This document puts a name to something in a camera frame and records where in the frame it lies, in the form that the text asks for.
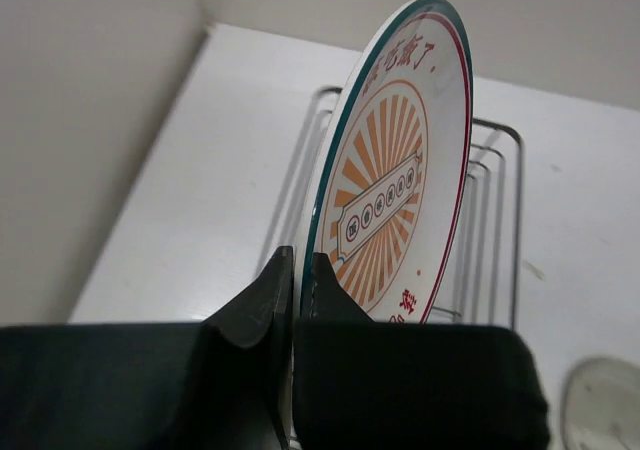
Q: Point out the white plate orange sunburst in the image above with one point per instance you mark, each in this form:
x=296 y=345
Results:
x=387 y=183

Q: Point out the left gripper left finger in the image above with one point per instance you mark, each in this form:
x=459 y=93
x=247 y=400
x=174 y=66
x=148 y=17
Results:
x=262 y=312

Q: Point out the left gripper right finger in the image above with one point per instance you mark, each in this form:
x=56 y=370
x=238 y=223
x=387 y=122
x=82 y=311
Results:
x=323 y=298

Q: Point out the wire dish rack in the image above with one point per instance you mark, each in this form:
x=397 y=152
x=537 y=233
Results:
x=482 y=284

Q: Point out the clear glass plate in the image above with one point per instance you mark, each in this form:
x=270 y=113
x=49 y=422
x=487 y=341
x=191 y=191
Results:
x=600 y=405

